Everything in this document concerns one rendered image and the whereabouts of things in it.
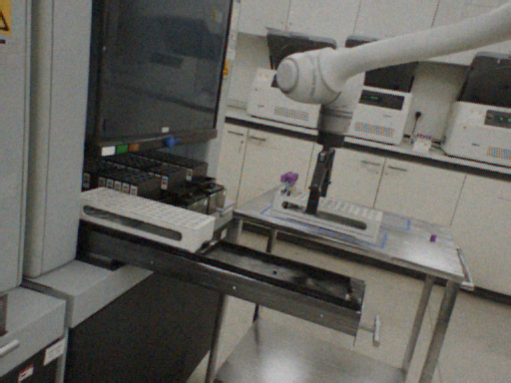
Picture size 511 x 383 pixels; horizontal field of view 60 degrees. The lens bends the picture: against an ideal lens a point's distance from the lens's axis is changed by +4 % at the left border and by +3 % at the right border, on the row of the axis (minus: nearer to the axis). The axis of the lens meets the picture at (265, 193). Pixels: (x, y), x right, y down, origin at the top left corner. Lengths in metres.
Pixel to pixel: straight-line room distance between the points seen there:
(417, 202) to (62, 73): 2.65
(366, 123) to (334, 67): 2.14
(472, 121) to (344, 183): 0.90
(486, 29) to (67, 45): 0.79
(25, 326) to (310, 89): 0.71
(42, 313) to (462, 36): 0.94
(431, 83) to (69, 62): 3.16
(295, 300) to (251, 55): 3.28
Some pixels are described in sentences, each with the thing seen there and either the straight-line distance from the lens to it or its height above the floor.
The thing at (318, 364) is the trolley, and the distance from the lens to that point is 1.61.
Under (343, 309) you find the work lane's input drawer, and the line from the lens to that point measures 0.83.
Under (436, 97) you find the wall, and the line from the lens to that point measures 3.74.
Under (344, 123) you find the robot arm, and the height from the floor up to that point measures 1.11.
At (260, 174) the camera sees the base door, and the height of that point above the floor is 0.49.
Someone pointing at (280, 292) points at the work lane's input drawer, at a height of 0.80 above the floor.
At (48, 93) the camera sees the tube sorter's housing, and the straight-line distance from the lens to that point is 0.86.
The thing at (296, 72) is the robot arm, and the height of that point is 1.21.
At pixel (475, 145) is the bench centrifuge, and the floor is 1.01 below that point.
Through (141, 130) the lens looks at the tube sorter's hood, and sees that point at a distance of 1.07.
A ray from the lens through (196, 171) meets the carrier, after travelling 1.39.
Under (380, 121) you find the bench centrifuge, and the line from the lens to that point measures 3.11.
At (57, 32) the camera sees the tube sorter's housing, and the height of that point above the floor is 1.19.
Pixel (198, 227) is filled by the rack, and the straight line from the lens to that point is 0.90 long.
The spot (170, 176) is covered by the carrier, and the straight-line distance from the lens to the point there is 1.24.
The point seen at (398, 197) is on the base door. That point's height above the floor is 0.56.
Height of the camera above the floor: 1.18
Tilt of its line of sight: 14 degrees down
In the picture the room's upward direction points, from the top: 10 degrees clockwise
